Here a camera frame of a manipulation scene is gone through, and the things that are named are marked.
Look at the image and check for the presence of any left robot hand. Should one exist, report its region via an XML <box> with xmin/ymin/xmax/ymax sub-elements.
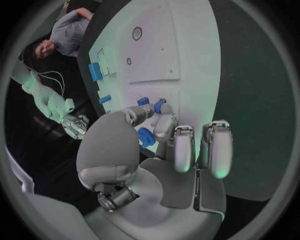
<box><xmin>75</xmin><ymin>102</ymin><xmax>234</xmax><ymax>240</ymax></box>

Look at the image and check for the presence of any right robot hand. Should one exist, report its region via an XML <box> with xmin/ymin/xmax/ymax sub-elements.
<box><xmin>60</xmin><ymin>113</ymin><xmax>90</xmax><ymax>141</ymax></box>

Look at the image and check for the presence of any blue peg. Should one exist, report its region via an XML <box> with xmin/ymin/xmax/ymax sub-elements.
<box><xmin>153</xmin><ymin>98</ymin><xmax>167</xmax><ymax>114</ymax></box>

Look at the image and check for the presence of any white task board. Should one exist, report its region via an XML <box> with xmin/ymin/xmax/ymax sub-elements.
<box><xmin>87</xmin><ymin>0</ymin><xmax>223</xmax><ymax>164</ymax></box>

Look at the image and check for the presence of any blue short cylinder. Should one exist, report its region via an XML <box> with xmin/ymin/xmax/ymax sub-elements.
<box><xmin>98</xmin><ymin>94</ymin><xmax>112</xmax><ymax>105</ymax></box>

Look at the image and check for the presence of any blue gear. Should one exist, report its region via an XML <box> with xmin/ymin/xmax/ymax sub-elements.
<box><xmin>136</xmin><ymin>127</ymin><xmax>157</xmax><ymax>148</ymax></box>

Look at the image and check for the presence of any blue block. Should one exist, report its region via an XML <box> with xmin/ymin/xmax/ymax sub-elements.
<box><xmin>88</xmin><ymin>62</ymin><xmax>104</xmax><ymax>82</ymax></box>

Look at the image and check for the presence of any blue plug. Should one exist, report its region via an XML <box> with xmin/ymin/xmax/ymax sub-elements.
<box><xmin>136</xmin><ymin>96</ymin><xmax>150</xmax><ymax>107</ymax></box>

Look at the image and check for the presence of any person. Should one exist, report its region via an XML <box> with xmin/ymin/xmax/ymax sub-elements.
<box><xmin>19</xmin><ymin>7</ymin><xmax>95</xmax><ymax>63</ymax></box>

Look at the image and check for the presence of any white cable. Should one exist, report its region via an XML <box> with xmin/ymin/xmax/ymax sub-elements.
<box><xmin>37</xmin><ymin>70</ymin><xmax>66</xmax><ymax>97</ymax></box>
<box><xmin>38</xmin><ymin>74</ymin><xmax>64</xmax><ymax>93</ymax></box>

